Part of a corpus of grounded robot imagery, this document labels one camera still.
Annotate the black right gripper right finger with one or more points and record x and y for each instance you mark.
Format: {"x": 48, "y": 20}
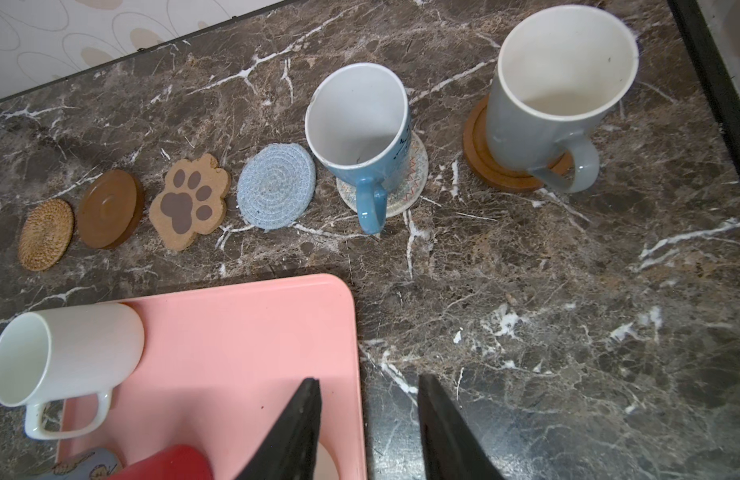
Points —
{"x": 450, "y": 449}

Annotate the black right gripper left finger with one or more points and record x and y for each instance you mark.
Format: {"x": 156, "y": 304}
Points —
{"x": 289, "y": 451}

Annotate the multicolour woven round coaster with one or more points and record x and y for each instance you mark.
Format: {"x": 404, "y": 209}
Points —
{"x": 407, "y": 190}

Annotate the cork paw print coaster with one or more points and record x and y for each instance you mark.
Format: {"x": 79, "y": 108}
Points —
{"x": 192, "y": 201}

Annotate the light blue woven coaster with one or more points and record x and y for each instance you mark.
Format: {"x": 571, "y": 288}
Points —
{"x": 276, "y": 186}

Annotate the dark brown wooden coaster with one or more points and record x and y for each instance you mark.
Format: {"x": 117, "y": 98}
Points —
{"x": 111, "y": 210}

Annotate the brown wooden round coaster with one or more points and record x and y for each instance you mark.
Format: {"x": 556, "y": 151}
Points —
{"x": 496, "y": 168}

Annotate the blue floral mug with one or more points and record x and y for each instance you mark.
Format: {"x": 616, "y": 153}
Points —
{"x": 358, "y": 125}

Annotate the grey mug white inside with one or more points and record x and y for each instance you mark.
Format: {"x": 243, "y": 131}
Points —
{"x": 558, "y": 74}

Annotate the white mug red inside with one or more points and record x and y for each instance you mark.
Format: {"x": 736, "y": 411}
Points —
{"x": 325, "y": 468}

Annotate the pink rectangular tray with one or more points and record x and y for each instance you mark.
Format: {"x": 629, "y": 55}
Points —
{"x": 220, "y": 365}

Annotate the red mug black handle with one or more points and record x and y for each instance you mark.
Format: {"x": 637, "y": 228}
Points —
{"x": 175, "y": 462}

